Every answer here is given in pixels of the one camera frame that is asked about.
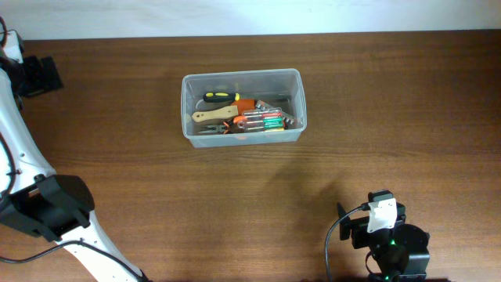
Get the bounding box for orange toothed bar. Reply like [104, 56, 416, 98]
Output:
[254, 99, 299, 128]

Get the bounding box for clear screwdriver set case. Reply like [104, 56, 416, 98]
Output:
[233, 108, 286, 133]

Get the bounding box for metal file black yellow handle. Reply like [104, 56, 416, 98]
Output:
[202, 92, 293, 105]

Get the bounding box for orange scraper wooden handle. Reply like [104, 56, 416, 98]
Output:
[192, 99, 255, 123]

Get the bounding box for orange black needle nose pliers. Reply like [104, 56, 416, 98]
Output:
[199, 122, 234, 135]

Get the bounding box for small red handled pliers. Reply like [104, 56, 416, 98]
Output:
[233, 116, 246, 125]

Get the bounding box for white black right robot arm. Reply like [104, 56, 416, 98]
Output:
[337, 190, 431, 282]

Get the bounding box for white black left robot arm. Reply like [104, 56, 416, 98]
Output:
[1, 27, 147, 281]

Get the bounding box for clear plastic container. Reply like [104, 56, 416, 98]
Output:
[181, 69, 307, 148]

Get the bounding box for yellow screwdriver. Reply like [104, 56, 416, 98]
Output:
[246, 127, 285, 133]

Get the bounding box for green screwdriver lower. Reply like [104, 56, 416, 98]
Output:
[245, 122, 283, 130]

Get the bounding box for green screwdriver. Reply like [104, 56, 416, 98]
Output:
[243, 117, 283, 125]
[245, 122, 283, 130]

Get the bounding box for green screwdriver upper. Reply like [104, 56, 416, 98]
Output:
[243, 117, 283, 125]

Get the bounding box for red screwdriver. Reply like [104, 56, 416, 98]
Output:
[243, 112, 282, 119]

